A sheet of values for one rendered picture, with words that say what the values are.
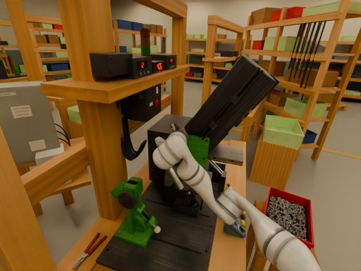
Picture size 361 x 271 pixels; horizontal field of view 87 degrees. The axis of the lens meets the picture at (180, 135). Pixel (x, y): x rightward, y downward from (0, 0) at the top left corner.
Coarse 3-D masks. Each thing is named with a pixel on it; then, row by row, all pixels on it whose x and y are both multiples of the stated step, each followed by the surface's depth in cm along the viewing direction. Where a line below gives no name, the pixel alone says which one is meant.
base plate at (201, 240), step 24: (144, 192) 108; (216, 192) 110; (168, 216) 94; (216, 216) 95; (120, 240) 81; (168, 240) 82; (192, 240) 83; (120, 264) 73; (144, 264) 73; (168, 264) 73; (192, 264) 74
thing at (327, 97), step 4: (320, 92) 625; (324, 92) 628; (328, 92) 630; (332, 92) 632; (300, 96) 633; (304, 96) 619; (308, 96) 607; (320, 96) 616; (324, 96) 619; (328, 96) 622; (332, 96) 624; (320, 100) 622; (324, 100) 625; (328, 100) 628; (332, 100) 630; (328, 104) 609; (340, 104) 615; (328, 108) 595; (344, 108) 602
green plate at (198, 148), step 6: (192, 138) 92; (198, 138) 92; (192, 144) 93; (198, 144) 92; (204, 144) 91; (192, 150) 93; (198, 150) 92; (204, 150) 92; (198, 156) 93; (204, 156) 92; (198, 162) 93; (204, 162) 92; (204, 168) 93
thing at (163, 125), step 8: (160, 120) 117; (168, 120) 118; (176, 120) 118; (184, 120) 119; (152, 128) 106; (160, 128) 107; (168, 128) 107; (152, 136) 105; (160, 136) 103; (168, 136) 102; (152, 144) 107; (152, 152) 109; (152, 160) 111; (152, 168) 114; (160, 168) 112; (152, 176) 117; (160, 176) 115
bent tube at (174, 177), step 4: (184, 128) 87; (184, 132) 84; (188, 136) 88; (172, 168) 89; (168, 172) 89; (172, 172) 88; (172, 176) 88; (176, 176) 89; (176, 180) 89; (176, 184) 89; (180, 184) 89; (180, 188) 89
